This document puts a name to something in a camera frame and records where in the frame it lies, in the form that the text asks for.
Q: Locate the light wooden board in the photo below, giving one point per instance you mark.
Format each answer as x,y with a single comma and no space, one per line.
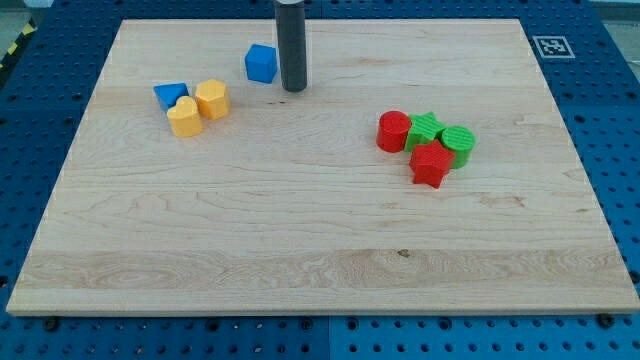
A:
287,206

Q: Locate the red star block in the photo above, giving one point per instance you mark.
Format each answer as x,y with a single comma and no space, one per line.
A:
430,163

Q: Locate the blue cube block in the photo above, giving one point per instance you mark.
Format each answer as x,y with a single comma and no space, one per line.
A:
261,63

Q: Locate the green star block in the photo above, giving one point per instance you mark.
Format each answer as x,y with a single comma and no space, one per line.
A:
424,129

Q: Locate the blue triangle block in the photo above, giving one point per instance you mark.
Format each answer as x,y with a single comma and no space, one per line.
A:
168,94

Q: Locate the red cylinder block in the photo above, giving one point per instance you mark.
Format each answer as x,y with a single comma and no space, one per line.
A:
393,128

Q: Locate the yellow black hazard tape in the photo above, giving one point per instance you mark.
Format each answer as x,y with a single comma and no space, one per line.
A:
19,44

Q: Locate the yellow heart block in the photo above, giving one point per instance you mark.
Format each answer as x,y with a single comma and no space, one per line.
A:
184,118

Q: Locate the yellow hexagon block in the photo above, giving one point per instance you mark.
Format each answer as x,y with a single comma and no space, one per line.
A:
212,99

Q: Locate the white fiducial marker tag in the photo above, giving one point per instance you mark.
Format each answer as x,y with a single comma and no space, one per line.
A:
553,47

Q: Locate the green cylinder block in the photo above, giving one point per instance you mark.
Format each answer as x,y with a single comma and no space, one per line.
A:
461,141

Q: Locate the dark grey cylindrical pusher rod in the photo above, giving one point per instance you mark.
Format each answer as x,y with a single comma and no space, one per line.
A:
291,37

